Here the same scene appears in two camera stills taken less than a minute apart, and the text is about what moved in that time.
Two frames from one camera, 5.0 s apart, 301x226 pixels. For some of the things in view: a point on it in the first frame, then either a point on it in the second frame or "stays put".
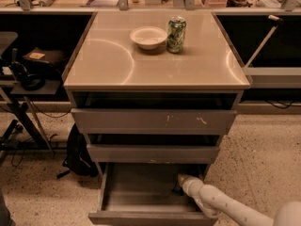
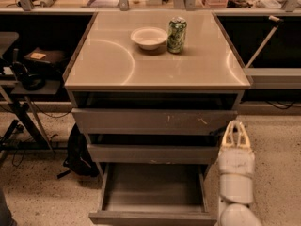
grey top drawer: [153, 121] stays put
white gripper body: [190, 185] to [236, 161]
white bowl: [148, 37] stays put
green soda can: [176, 34] stays put
